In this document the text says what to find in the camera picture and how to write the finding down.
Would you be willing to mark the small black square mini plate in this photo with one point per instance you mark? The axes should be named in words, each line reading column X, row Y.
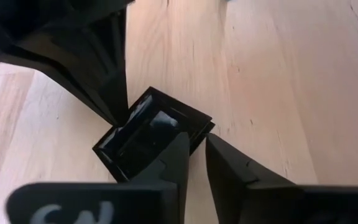
column 141, row 137

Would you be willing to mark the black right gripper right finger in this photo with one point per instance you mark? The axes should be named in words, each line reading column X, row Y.
column 259, row 202

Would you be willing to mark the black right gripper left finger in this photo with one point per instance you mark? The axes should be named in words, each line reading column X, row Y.
column 120, row 202

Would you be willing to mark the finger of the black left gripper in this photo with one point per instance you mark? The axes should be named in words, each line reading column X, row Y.
column 117, row 62
column 67, row 62

